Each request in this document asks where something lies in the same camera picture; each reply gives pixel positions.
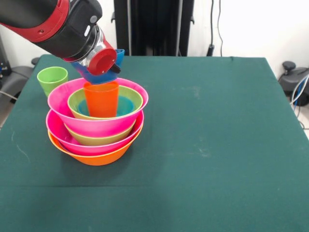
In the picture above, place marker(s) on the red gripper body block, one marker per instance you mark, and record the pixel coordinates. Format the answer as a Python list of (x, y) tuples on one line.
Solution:
[(101, 61)]

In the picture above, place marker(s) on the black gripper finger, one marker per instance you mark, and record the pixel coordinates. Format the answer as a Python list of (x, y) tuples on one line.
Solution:
[(116, 68)]

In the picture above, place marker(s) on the dark blue plastic bowl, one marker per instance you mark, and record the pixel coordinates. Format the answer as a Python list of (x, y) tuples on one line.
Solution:
[(103, 78)]

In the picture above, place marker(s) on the red plastic cup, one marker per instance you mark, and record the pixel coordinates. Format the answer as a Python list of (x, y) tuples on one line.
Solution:
[(102, 104)]

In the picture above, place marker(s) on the light blue plastic bowl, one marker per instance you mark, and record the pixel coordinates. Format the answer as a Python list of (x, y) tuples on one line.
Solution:
[(125, 106)]

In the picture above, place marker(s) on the green plastic bowl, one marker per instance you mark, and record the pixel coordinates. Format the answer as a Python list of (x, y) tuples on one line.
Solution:
[(74, 101), (101, 140)]

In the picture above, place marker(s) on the pink plastic bowl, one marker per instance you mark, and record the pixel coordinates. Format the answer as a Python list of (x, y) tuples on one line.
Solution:
[(58, 104), (55, 135)]

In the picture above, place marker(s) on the orange plastic bowl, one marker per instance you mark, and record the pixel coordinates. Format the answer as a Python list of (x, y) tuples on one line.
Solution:
[(96, 160)]

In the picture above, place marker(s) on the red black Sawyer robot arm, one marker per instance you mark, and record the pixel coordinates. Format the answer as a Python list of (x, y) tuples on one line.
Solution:
[(48, 26)]

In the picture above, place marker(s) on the green plastic cup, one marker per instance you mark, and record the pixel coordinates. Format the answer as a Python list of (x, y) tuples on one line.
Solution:
[(49, 78)]

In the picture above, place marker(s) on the black office chair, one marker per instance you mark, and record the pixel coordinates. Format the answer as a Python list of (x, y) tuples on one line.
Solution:
[(17, 79), (289, 82)]

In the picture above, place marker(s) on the dark green tablecloth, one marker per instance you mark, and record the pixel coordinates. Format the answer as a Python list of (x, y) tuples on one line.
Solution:
[(154, 193)]

